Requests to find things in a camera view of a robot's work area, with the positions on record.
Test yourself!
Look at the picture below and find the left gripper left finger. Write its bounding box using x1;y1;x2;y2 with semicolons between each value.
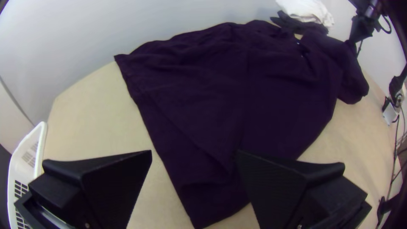
14;150;153;229

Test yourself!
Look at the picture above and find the black cable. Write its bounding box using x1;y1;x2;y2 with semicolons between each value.
386;114;402;199

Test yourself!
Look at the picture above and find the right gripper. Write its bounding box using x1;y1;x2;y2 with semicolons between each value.
348;14;381;42

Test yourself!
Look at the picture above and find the dark t-shirt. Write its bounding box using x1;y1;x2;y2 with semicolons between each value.
114;20;370;229

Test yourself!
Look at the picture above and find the white laundry basket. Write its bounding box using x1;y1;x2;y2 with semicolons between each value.
7;121;48;229

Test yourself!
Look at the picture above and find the pile of folded clothes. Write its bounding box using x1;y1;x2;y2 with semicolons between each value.
270;0;335;36

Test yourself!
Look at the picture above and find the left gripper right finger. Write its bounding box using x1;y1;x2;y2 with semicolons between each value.
236;150;373;229

